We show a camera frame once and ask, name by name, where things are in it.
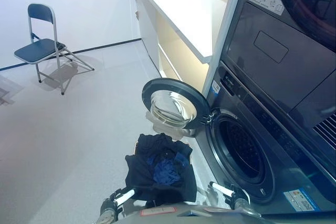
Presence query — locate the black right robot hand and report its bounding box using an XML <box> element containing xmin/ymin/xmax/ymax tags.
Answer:
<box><xmin>208</xmin><ymin>182</ymin><xmax>250</xmax><ymax>207</ymax></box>

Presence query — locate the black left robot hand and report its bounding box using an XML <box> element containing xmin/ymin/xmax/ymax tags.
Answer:
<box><xmin>100</xmin><ymin>188</ymin><xmax>136</xmax><ymax>214</ymax></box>

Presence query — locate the dark grey washing machine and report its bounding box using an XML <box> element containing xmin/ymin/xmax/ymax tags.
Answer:
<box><xmin>195</xmin><ymin>60</ymin><xmax>336</xmax><ymax>216</ymax></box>

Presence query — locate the round washing machine door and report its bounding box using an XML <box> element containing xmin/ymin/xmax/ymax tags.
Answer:
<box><xmin>141</xmin><ymin>77</ymin><xmax>211</xmax><ymax>137</ymax></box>

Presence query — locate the black garment pile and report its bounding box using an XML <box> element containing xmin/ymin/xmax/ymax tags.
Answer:
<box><xmin>124</xmin><ymin>133</ymin><xmax>198</xmax><ymax>208</ymax></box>

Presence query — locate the grey robot torso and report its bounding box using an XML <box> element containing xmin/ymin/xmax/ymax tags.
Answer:
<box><xmin>115</xmin><ymin>199</ymin><xmax>266</xmax><ymax>224</ymax></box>

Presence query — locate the blue white energy label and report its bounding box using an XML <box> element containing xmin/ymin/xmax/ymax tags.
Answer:
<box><xmin>283</xmin><ymin>187</ymin><xmax>320</xmax><ymax>209</ymax></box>

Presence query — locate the dark grey dryer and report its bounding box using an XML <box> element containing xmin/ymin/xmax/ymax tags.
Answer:
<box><xmin>219</xmin><ymin>0</ymin><xmax>336</xmax><ymax>152</ymax></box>

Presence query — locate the blue folding chair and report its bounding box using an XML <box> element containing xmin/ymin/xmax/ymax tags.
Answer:
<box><xmin>14</xmin><ymin>3</ymin><xmax>95</xmax><ymax>95</ymax></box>

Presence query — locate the white counter cabinet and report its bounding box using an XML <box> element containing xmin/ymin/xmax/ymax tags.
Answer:
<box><xmin>128</xmin><ymin>0</ymin><xmax>229</xmax><ymax>81</ymax></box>

